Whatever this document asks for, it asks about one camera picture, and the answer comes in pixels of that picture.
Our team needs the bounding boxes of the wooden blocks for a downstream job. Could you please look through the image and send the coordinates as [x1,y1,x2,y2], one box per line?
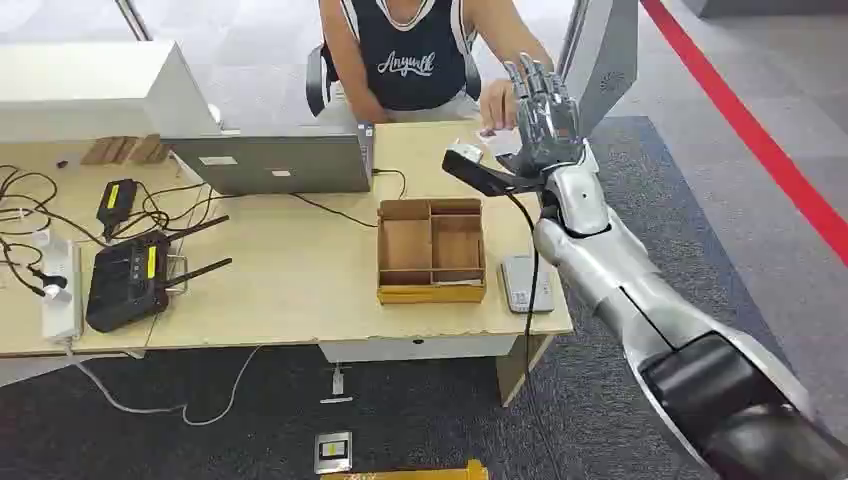
[80,134,174,167]

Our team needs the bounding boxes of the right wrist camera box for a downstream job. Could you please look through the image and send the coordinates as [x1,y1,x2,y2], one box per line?
[441,141,535,199]

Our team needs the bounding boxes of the yellow wooden box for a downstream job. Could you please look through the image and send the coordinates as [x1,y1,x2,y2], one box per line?
[320,459,490,480]

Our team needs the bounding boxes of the wooden card box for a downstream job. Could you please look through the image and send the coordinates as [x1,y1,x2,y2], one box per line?
[376,197,489,307]

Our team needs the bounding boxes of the white floor cable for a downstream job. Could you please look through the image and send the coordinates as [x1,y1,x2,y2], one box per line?
[64,343,265,428]

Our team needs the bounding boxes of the white box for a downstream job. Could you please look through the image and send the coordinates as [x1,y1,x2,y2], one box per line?
[0,40,223,145]

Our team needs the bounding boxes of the small black yellow-labelled device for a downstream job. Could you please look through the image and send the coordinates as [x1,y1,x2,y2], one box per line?
[95,178,139,241]

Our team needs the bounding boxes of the black router with antennas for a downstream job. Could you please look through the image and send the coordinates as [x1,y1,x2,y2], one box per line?
[85,213,234,335]

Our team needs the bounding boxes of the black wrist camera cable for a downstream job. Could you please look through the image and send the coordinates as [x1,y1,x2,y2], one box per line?
[506,192,562,480]

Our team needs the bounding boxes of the black laptop cable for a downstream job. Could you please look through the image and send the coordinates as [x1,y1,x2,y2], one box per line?
[288,168,408,231]

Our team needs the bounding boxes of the grey partition panel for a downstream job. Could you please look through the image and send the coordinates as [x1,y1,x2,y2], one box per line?
[557,0,640,139]

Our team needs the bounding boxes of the black tangled cables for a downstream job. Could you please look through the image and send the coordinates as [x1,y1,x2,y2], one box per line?
[0,164,230,298]

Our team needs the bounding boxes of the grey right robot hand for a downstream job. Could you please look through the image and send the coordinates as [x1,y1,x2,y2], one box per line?
[496,52,586,178]

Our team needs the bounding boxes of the grey laptop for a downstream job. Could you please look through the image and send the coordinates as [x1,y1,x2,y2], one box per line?
[168,120,377,197]

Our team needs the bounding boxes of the pale wooden desk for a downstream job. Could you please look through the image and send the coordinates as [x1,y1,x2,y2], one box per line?
[0,119,576,408]

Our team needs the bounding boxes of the person's left hand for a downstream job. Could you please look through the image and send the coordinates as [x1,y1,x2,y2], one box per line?
[478,78,519,136]

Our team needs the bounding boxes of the person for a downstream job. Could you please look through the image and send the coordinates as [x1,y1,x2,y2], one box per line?
[317,0,556,134]

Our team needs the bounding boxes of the grey floor socket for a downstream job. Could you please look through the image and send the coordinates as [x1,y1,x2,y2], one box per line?
[313,431,354,476]

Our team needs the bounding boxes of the white card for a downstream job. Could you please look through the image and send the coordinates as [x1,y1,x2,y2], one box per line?
[476,128,526,158]

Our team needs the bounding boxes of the white power strip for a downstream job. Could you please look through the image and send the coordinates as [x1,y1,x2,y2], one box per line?
[40,237,85,344]

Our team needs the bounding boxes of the grey phone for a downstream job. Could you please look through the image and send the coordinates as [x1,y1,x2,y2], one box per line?
[500,254,556,315]

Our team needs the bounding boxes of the white desk bracket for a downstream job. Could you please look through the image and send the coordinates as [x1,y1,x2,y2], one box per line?
[319,362,355,405]

